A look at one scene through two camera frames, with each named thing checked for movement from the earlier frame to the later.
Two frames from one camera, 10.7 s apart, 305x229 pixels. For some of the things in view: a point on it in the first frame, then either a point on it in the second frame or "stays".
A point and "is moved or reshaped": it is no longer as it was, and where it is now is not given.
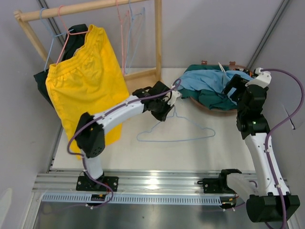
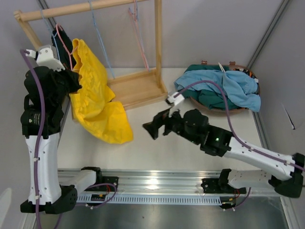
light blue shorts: (213, 80) stays
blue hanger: (129, 37) to (134, 18)
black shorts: (77, 35) to (63, 44)
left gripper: (162, 116) to (74, 76)
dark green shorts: (216, 101) stays
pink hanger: (67, 36) to (69, 54)
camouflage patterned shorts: (251, 73) stays
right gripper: (237, 82) to (159, 119)
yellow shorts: (91, 80) is moved or reshaped
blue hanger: (174, 113) to (105, 52)
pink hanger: (124, 25) to (142, 40)
